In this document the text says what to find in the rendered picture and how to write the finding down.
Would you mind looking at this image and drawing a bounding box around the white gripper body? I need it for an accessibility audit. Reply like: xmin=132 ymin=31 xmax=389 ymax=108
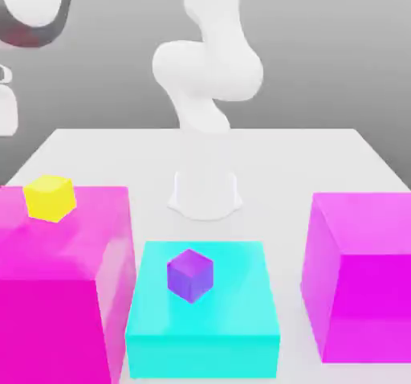
xmin=0 ymin=84 xmax=19 ymax=137

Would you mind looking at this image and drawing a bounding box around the small yellow cube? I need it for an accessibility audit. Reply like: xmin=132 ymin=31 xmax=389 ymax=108
xmin=22 ymin=174 xmax=78 ymax=224

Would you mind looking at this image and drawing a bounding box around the small purple cube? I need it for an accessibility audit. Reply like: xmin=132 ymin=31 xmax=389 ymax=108
xmin=165 ymin=247 xmax=215 ymax=305

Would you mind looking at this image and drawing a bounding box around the large pink box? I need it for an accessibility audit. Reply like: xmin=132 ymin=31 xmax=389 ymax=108
xmin=0 ymin=184 xmax=138 ymax=384

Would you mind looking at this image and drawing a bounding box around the large cyan box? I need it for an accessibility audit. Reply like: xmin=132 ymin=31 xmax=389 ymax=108
xmin=124 ymin=240 xmax=281 ymax=381

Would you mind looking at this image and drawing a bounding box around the large magenta box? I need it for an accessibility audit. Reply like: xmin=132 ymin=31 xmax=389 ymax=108
xmin=299 ymin=191 xmax=411 ymax=365

